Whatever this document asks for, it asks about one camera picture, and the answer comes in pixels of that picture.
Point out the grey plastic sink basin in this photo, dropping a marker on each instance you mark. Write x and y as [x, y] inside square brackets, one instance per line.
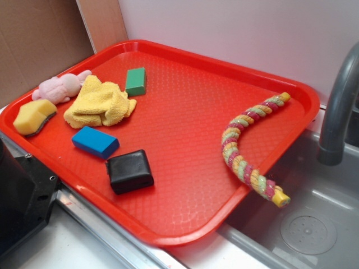
[319, 228]

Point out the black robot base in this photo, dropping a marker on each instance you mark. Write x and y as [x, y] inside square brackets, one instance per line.
[28, 190]

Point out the green rectangular block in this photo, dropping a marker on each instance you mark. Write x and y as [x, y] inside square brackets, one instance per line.
[136, 82]

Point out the blue rectangular block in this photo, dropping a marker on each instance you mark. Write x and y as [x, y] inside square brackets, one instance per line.
[95, 142]

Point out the grey sink faucet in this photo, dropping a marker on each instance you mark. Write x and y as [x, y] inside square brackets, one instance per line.
[340, 124]

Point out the brown cardboard panel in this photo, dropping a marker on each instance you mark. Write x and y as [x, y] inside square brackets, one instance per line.
[40, 39]

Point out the pink plush bunny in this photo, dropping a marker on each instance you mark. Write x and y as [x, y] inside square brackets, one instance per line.
[61, 89]

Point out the black rectangular box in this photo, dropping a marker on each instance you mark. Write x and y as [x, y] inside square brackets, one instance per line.
[129, 172]

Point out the red plastic tray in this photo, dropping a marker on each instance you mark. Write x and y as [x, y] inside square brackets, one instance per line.
[178, 122]

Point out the yellow sponge with scrubber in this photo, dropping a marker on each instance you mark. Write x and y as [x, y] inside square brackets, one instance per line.
[33, 116]

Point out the yellow towel cloth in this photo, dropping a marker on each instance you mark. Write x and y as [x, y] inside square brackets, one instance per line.
[99, 104]

